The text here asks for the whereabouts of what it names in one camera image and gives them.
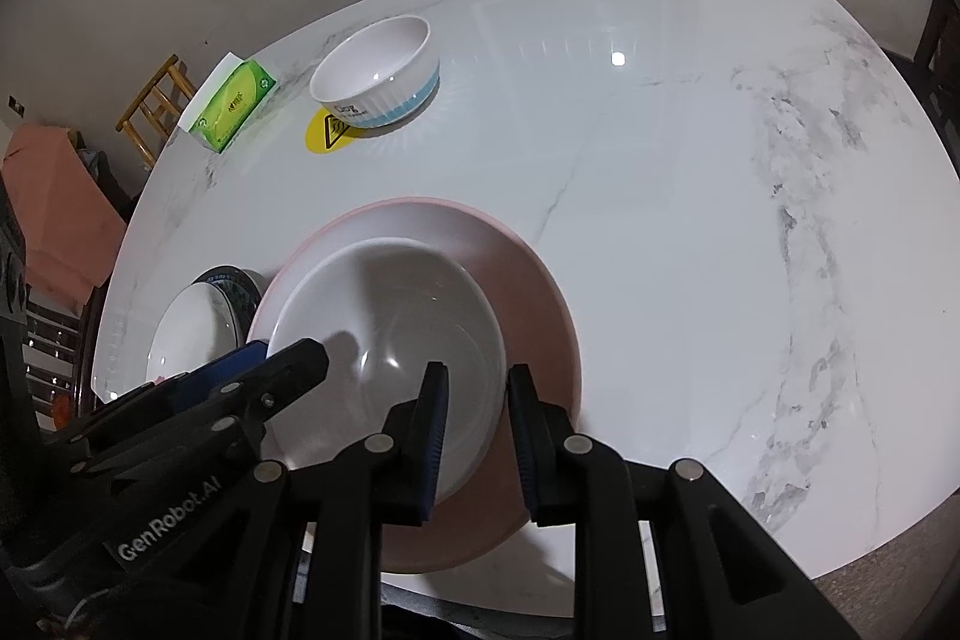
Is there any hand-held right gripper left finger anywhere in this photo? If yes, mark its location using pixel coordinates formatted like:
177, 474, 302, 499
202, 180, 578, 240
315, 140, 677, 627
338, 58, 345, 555
180, 361, 451, 640

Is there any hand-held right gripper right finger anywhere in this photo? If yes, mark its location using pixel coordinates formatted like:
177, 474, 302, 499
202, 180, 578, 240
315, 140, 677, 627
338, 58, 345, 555
506, 364, 833, 640

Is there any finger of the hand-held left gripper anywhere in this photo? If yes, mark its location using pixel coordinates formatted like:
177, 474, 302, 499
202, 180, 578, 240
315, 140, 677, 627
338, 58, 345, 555
94, 340, 269, 417
45, 338, 331, 462

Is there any white plate with pink flowers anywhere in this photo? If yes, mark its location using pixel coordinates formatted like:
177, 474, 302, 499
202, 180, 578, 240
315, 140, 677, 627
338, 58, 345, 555
145, 280, 248, 386

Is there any blue floral plate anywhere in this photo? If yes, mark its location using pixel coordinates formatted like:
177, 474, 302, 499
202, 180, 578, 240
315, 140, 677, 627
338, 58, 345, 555
180, 265, 265, 348

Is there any white bowl with pink stripes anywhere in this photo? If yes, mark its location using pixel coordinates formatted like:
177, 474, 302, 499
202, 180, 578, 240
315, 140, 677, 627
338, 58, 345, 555
266, 236, 509, 506

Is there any dark clothing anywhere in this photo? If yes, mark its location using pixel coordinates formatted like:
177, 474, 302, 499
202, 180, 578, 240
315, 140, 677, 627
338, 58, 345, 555
71, 141, 140, 221

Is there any dark furniture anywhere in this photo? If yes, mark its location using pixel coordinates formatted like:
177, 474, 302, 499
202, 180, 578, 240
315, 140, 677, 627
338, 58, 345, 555
0, 182, 102, 431

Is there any pink cloth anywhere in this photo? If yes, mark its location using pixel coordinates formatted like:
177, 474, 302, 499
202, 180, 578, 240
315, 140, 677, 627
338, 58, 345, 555
0, 124, 128, 311

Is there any round yellow sticker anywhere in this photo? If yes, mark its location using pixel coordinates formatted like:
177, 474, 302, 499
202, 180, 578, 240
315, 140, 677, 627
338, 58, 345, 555
305, 106, 361, 155

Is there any green tissue pack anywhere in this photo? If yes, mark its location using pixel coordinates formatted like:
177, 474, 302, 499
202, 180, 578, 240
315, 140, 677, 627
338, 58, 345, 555
180, 52, 278, 155

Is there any bamboo chair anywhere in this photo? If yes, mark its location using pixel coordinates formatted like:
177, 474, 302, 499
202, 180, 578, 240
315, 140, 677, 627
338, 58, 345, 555
115, 53, 200, 170

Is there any white bowl with blue stripes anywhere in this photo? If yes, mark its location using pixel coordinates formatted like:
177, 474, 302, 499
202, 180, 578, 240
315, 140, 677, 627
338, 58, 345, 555
310, 15, 440, 130

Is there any dark wooden chair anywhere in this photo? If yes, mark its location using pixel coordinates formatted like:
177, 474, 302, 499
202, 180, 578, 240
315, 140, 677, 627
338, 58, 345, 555
877, 0, 960, 176

